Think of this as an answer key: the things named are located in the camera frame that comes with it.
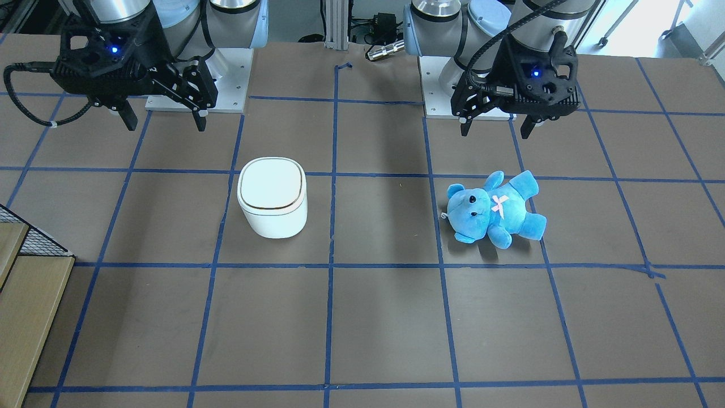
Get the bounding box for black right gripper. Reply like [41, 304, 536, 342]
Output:
[50, 8, 217, 132]

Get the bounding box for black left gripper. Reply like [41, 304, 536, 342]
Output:
[451, 34, 581, 140]

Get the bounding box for white trash can with lid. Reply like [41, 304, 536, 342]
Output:
[237, 156, 308, 239]

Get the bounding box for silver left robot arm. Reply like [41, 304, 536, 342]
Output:
[404, 1, 595, 139]

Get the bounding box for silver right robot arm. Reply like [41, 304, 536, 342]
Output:
[50, 1, 269, 131]

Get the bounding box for blue teddy bear plush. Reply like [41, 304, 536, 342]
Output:
[441, 170, 547, 249]

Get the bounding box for silver metal cylinder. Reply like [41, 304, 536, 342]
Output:
[365, 40, 406, 62]

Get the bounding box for black power adapter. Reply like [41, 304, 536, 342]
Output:
[371, 12, 397, 39]

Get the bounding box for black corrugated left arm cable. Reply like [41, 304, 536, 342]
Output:
[466, 0, 569, 97]

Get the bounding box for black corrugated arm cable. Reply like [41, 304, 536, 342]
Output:
[3, 61, 91, 128]
[466, 0, 569, 97]

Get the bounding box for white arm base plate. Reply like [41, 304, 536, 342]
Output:
[142, 48, 254, 113]
[418, 56, 516, 121]

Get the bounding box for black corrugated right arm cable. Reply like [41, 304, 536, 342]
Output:
[3, 61, 91, 128]

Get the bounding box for aluminium extrusion post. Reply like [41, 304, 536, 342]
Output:
[322, 0, 351, 52]

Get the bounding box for wooden shelf with wire mesh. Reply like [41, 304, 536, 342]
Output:
[1, 206, 75, 407]

